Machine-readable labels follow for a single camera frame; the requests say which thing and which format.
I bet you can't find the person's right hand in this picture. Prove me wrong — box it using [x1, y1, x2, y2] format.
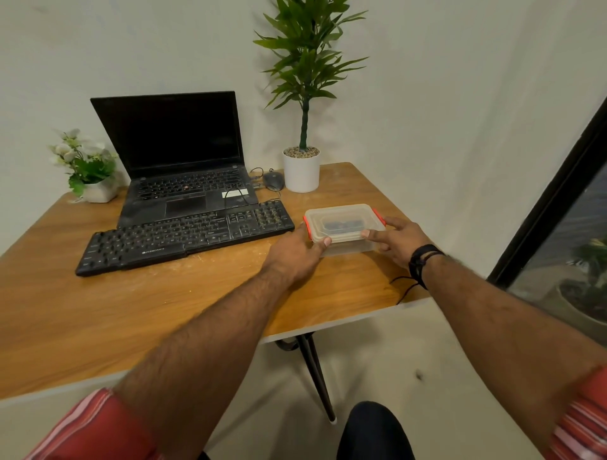
[360, 216, 433, 270]

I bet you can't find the person's left hand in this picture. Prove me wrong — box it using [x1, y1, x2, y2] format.
[261, 223, 333, 288]

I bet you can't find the clear plastic container lid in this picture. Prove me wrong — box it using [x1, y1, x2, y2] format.
[303, 203, 388, 245]

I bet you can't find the clear plastic container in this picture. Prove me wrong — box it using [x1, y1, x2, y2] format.
[317, 239, 378, 258]

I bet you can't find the small black brush tool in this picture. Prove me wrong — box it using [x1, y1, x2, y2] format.
[320, 217, 369, 234]

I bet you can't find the black keyboard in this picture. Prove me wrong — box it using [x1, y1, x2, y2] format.
[75, 198, 297, 278]

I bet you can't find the person's left forearm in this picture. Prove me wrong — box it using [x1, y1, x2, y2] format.
[111, 267, 293, 460]

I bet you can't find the person's right forearm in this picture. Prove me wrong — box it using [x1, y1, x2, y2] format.
[424, 255, 607, 458]

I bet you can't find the person's right leg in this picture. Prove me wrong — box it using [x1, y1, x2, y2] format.
[335, 401, 417, 460]

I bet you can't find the black wristband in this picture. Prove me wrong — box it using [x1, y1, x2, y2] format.
[389, 244, 446, 306]

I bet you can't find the tall green plant white pot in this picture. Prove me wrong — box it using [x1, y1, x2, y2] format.
[252, 0, 370, 194]

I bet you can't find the black laptop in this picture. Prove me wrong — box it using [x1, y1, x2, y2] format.
[90, 90, 261, 229]

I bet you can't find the small white flower pot plant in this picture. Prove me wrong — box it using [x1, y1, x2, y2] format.
[49, 128, 120, 205]

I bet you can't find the red right sleeve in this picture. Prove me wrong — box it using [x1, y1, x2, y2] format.
[545, 365, 607, 460]

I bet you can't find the red sleeve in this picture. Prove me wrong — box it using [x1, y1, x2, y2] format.
[23, 387, 164, 460]
[545, 365, 607, 460]

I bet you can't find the red left sleeve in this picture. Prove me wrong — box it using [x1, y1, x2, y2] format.
[23, 387, 164, 460]

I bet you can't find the black mouse cable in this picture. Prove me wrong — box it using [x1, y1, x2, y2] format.
[248, 167, 274, 190]

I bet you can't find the black metal table frame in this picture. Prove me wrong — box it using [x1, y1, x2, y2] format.
[274, 332, 338, 424]

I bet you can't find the black window frame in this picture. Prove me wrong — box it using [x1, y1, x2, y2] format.
[487, 97, 607, 347]

